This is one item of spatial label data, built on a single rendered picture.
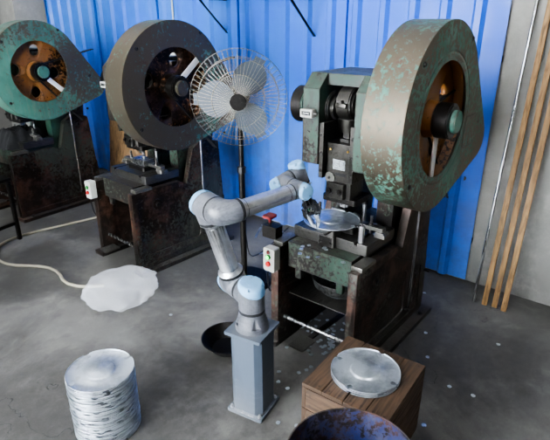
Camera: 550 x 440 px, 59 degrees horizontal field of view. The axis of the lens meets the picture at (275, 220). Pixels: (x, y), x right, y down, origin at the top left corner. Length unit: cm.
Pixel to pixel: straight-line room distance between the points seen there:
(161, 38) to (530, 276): 282
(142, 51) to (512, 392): 277
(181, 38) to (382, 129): 178
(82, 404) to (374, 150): 160
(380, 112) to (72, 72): 350
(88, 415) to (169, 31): 222
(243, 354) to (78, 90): 336
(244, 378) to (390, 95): 138
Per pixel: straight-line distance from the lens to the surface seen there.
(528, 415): 276
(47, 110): 484
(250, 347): 222
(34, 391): 288
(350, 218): 256
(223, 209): 192
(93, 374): 235
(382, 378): 216
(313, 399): 214
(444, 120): 221
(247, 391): 239
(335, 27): 384
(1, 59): 465
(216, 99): 302
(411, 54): 201
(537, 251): 358
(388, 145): 195
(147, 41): 321
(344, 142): 249
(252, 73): 297
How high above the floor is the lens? 173
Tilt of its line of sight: 22 degrees down
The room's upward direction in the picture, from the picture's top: straight up
